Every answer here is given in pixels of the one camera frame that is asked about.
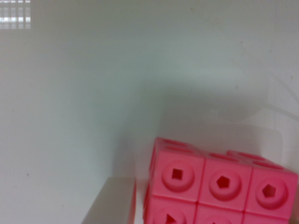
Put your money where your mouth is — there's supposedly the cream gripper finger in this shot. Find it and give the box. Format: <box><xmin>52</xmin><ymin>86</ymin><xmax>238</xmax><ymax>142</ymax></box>
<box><xmin>81</xmin><ymin>177</ymin><xmax>136</xmax><ymax>224</ymax></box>

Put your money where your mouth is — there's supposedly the pink plastic cube block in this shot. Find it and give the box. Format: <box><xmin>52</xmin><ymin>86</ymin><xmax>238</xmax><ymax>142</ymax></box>
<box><xmin>143</xmin><ymin>137</ymin><xmax>298</xmax><ymax>224</ymax></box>

